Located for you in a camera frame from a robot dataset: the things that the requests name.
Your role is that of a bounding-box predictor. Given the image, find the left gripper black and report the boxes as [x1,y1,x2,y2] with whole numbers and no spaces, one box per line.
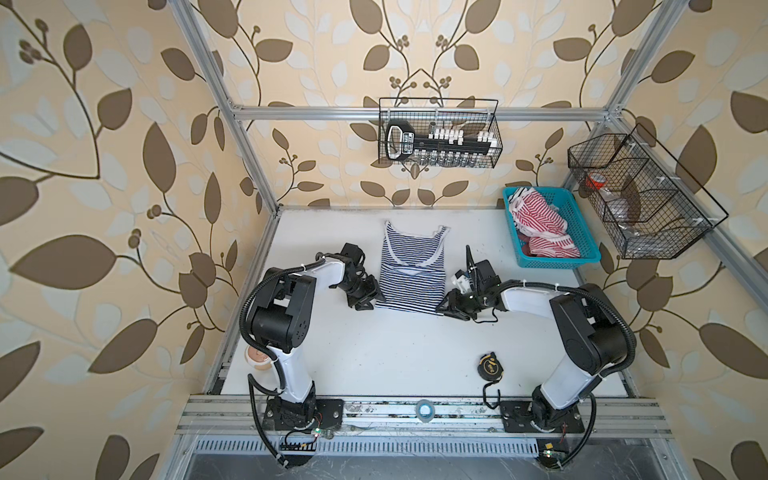
[341,273,389,309]

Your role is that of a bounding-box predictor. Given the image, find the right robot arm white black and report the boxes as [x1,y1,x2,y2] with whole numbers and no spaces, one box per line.
[436,249,637,431]

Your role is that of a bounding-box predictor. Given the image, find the red white striped tank top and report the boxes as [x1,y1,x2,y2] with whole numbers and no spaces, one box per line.
[507,187,581,259]

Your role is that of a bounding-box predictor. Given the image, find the black wire basket wall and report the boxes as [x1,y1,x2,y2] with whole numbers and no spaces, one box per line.
[378,96,503,169]
[568,122,728,260]

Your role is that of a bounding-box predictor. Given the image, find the black wire basket right wall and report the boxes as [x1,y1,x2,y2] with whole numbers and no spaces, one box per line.
[568,122,728,260]

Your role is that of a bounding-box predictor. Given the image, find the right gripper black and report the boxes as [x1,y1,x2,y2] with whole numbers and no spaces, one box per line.
[435,288,484,319]

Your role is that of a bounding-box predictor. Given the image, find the small tape roll on rail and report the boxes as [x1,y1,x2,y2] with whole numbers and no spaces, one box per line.
[415,399,436,423]

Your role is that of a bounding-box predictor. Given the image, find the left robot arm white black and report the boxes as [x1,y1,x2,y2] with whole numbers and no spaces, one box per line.
[238,243,384,430]

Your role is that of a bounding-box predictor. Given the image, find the red cap plastic bottle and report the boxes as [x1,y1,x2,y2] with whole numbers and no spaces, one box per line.
[585,172,629,221]

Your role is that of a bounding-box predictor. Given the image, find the blue white striped tank top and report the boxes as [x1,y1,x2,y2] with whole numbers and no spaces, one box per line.
[376,221,450,316]

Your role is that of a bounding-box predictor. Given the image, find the aluminium front rail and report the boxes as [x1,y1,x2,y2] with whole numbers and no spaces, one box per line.
[176,395,673,439]

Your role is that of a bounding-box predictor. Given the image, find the black wire basket back wall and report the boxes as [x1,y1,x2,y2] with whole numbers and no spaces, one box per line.
[378,96,503,169]

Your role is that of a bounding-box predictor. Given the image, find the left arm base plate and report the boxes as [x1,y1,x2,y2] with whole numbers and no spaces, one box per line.
[265,397,344,431]

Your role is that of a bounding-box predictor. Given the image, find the black white tool rack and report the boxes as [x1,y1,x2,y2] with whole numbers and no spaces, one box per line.
[380,119,503,161]

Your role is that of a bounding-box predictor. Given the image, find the teal plastic basket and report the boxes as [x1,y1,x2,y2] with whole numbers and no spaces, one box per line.
[502,186,601,270]

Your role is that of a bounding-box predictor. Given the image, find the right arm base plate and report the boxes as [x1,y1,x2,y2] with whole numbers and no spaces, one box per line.
[499,400,585,434]

